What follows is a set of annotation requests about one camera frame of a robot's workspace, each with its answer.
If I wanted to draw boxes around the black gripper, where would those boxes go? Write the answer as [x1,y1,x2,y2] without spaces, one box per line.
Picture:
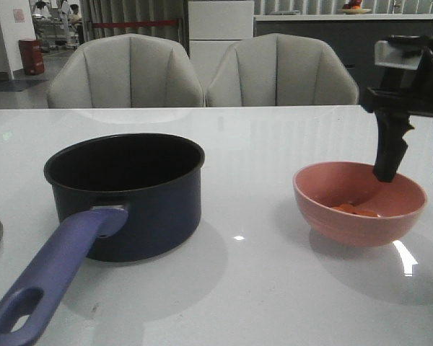
[360,35,433,182]

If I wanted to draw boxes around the pink bowl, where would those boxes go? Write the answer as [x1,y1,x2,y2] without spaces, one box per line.
[292,161,427,247]

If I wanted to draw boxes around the orange ham slices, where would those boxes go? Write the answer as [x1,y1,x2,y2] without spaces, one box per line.
[332,203,380,217]

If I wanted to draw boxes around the dark blue saucepan purple handle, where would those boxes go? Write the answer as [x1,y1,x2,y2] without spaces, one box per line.
[0,133,205,345]

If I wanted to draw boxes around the grey counter with white top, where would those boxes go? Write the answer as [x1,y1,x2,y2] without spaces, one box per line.
[255,14,433,104]

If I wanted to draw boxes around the right beige armchair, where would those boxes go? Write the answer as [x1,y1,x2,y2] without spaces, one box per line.
[206,33,359,107]

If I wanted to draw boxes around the beige armchair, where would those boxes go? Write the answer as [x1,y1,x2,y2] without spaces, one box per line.
[47,34,204,109]
[206,33,359,107]

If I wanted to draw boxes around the fruit plate on counter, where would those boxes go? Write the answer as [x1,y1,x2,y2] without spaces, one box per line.
[339,0,372,14]

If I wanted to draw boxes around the white cabinet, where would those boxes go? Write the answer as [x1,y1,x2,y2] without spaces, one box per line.
[188,1,255,89]

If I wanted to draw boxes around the left beige armchair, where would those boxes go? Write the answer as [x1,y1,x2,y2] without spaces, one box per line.
[47,34,204,109]

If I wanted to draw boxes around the red barrier belt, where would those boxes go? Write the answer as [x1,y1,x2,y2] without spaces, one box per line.
[92,19,180,29]

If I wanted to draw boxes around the grey curtain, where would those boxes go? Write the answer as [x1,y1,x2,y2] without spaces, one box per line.
[80,0,189,50]

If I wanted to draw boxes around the red trash bin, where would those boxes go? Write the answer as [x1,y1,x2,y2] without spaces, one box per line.
[18,39,45,75]

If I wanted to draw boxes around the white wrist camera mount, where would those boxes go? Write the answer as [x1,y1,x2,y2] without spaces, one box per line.
[374,40,421,71]

